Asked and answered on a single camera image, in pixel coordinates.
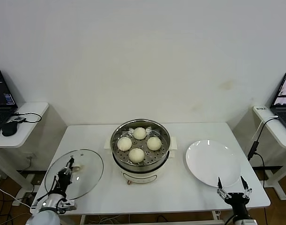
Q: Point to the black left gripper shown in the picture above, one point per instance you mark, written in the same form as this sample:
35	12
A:
63	179

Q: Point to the white steamed baozi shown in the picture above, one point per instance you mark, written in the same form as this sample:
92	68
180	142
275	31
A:
154	143
124	143
136	155
139	133

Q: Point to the white work table frame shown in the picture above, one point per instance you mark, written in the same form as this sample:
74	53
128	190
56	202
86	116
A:
214	214

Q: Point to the stainless steel steamer pot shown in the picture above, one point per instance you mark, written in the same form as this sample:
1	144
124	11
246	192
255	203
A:
163	136

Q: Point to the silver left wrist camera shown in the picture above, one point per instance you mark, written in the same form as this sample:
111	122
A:
67	206

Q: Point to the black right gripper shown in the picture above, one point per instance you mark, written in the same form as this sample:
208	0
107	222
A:
238	202

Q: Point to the black inline power adapter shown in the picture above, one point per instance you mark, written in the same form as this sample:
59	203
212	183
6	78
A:
253	148

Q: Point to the cream electric cooker base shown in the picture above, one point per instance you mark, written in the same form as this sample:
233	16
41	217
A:
140	175

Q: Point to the black computer mouse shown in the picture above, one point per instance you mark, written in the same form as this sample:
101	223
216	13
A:
9	129

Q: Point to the round glass pot lid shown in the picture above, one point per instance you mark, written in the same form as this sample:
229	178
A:
86	173

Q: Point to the white wall socket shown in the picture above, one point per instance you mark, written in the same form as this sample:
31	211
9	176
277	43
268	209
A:
31	156

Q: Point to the white round plate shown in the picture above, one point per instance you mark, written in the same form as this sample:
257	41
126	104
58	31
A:
213	161

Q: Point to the white side desk with mouse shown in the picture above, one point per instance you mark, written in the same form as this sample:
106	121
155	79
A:
28	112

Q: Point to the grey laptop with pink windows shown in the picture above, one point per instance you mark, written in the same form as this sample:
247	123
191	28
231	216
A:
283	112

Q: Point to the black laptop with dark screen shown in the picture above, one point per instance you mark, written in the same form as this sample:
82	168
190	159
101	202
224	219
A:
2	98

